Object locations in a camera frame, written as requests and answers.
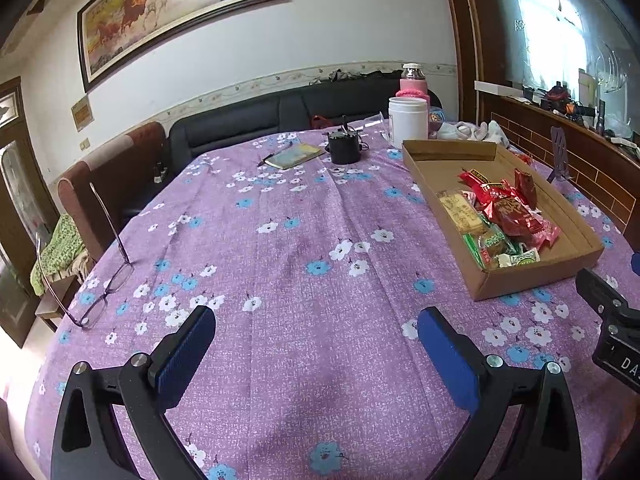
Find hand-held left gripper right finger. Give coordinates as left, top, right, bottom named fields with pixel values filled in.
left=417, top=306, right=586, bottom=480

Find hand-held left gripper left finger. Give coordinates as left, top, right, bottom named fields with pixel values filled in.
left=50, top=304, right=217, bottom=480

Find small red snack packet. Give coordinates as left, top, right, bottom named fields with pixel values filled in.
left=525, top=220, right=563, bottom=251

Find green white snack packet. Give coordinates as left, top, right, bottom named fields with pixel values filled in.
left=496, top=247, right=542, bottom=268

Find dark red snack packet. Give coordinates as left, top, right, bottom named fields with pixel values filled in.
left=514, top=168, right=538, bottom=211
left=482, top=197, right=546, bottom=238

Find green clear cake packet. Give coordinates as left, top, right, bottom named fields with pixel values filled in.
left=477, top=225, right=518, bottom=261

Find bright red snack packet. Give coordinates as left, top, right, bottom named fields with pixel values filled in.
left=458, top=170, right=493, bottom=191
left=472, top=185, right=518, bottom=211

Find yellow biscuit packet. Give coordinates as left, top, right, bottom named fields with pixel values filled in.
left=437, top=190, right=490, bottom=235

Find shallow cardboard box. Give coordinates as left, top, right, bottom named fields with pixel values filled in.
left=401, top=139, right=606, bottom=302

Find purple framed eyeglasses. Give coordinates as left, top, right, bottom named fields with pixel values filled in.
left=36, top=182, right=136, bottom=329

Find brown brick pattern cabinet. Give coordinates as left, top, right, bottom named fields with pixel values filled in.
left=477, top=92, right=640, bottom=241

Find metal phone stand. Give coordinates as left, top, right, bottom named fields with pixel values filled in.
left=546, top=126, right=573, bottom=184

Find wooden stool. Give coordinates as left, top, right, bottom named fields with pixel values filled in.
left=35, top=277, right=81, bottom=333

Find purple floral tablecloth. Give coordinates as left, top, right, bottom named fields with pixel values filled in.
left=22, top=127, right=640, bottom=480

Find green patterned cloth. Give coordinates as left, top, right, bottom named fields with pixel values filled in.
left=30, top=212, right=88, bottom=296

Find orange black tool pile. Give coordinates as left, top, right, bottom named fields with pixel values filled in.
left=522, top=82, right=640, bottom=146

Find brown armchair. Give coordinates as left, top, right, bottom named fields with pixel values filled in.
left=57, top=121, right=168, bottom=261

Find white cloth bundle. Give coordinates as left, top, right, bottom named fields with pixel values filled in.
left=435, top=120, right=511, bottom=147

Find black pen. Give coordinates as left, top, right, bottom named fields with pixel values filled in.
left=256, top=141, right=294, bottom=168

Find white flat box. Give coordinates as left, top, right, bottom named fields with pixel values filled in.
left=475, top=80, right=526, bottom=97

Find yellow green notebook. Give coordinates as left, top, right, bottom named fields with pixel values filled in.
left=264, top=142, right=326, bottom=171

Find black cylindrical device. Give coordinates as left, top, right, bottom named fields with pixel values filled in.
left=322, top=116, right=370, bottom=166

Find wooden glass door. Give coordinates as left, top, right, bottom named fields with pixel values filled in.
left=0, top=77, right=58, bottom=348

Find black sofa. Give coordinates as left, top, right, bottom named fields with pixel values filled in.
left=120, top=77, right=443, bottom=216

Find white plastic jar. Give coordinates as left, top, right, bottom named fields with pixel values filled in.
left=388, top=96, right=430, bottom=150

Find clear plastic cup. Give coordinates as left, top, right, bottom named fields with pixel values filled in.
left=361, top=112, right=393, bottom=143

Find etched glass panel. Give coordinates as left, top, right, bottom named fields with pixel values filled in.
left=492, top=0, right=636, bottom=111

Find pink sleeved bottle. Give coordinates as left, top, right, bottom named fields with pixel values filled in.
left=397, top=62, right=431, bottom=100

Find dark clothes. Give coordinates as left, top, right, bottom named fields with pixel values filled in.
left=310, top=67, right=401, bottom=83

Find framed horse painting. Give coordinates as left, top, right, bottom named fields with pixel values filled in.
left=76, top=0, right=291, bottom=93

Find small wall plaque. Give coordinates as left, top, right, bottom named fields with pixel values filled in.
left=71, top=100, right=96, bottom=132

